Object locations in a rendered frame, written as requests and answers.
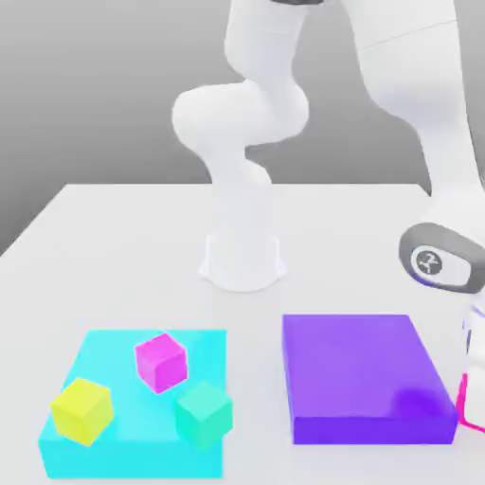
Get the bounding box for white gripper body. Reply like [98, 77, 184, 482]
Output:
[464, 363, 485, 428]

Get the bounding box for small yellow cube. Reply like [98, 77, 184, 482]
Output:
[49, 376, 116, 448]

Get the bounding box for large purple box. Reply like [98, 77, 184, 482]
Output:
[281, 313, 459, 447]

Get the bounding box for small magenta cube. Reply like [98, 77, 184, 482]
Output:
[134, 332, 189, 396]

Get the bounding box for small green cube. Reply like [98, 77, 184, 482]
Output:
[173, 380, 235, 453]

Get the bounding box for small red cube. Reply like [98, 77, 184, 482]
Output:
[455, 372, 485, 434]

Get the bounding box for large cyan box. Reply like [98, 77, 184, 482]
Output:
[37, 328, 228, 481]

